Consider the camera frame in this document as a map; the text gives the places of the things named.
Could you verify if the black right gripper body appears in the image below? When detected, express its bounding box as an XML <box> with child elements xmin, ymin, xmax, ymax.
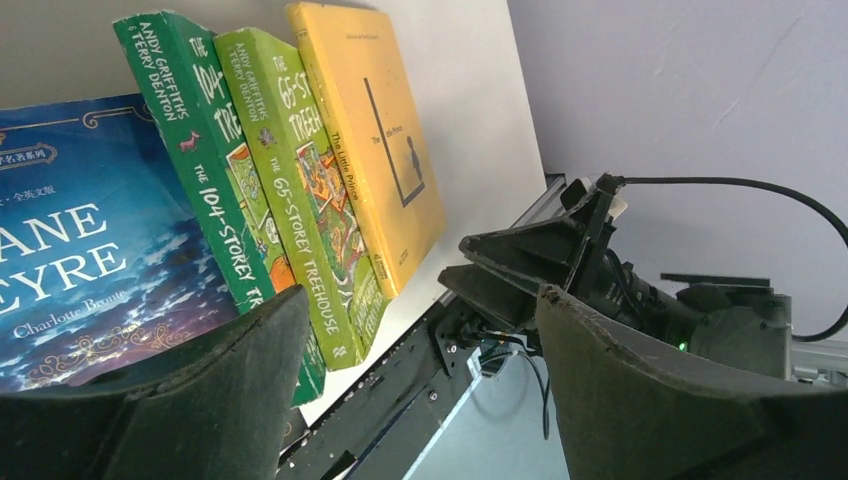
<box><xmin>560</xmin><ymin>179</ymin><xmax>703</xmax><ymax>345</ymax></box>

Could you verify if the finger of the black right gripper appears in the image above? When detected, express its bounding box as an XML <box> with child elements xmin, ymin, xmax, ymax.
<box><xmin>459</xmin><ymin>192</ymin><xmax>607</xmax><ymax>299</ymax></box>
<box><xmin>438</xmin><ymin>264</ymin><xmax>537</xmax><ymax>332</ymax></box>

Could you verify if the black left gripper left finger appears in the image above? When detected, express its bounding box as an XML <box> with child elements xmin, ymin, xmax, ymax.
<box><xmin>1</xmin><ymin>286</ymin><xmax>311</xmax><ymax>479</ymax></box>

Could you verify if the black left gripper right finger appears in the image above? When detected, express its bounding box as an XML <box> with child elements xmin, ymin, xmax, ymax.
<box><xmin>535</xmin><ymin>285</ymin><xmax>847</xmax><ymax>479</ymax></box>

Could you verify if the yellow book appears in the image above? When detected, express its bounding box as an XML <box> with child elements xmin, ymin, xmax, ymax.
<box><xmin>286</xmin><ymin>2</ymin><xmax>446</xmax><ymax>298</ymax></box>

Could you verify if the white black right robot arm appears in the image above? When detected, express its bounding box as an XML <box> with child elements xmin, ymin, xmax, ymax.
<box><xmin>438</xmin><ymin>174</ymin><xmax>791</xmax><ymax>380</ymax></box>

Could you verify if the light green treehouse book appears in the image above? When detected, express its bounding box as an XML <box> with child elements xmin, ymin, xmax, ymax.
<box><xmin>214</xmin><ymin>27</ymin><xmax>388</xmax><ymax>371</ymax></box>

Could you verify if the Jane Eyre blue book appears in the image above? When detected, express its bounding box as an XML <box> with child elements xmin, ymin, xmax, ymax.
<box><xmin>1</xmin><ymin>94</ymin><xmax>237</xmax><ymax>393</ymax></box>

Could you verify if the dark green treehouse book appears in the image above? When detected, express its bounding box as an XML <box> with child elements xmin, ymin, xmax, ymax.
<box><xmin>112</xmin><ymin>9</ymin><xmax>327</xmax><ymax>407</ymax></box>

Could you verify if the black mounting base rail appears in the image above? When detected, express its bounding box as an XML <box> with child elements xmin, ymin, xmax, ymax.
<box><xmin>274</xmin><ymin>291</ymin><xmax>551</xmax><ymax>480</ymax></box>

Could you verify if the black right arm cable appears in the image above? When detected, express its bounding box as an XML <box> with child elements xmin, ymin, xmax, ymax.
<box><xmin>619</xmin><ymin>175</ymin><xmax>848</xmax><ymax>344</ymax></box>

